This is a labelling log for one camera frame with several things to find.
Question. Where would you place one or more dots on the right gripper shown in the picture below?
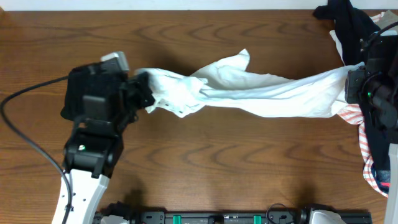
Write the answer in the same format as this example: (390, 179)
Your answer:
(356, 79)

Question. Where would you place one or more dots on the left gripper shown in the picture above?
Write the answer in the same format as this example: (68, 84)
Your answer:
(137, 85)

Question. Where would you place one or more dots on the white shirt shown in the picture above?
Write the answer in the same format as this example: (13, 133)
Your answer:
(227, 84)

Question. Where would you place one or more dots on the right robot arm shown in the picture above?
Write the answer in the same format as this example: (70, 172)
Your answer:
(373, 87)

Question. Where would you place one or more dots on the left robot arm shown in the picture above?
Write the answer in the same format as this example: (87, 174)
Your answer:
(109, 104)

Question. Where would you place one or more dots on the black folded garment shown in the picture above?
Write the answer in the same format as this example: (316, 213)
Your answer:
(82, 80)

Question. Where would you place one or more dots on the dark navy garment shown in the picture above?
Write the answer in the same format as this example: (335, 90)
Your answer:
(351, 32)

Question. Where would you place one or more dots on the grey garment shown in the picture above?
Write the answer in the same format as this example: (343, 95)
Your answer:
(386, 19)

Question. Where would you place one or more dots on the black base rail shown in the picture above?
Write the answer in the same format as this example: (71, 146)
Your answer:
(276, 213)

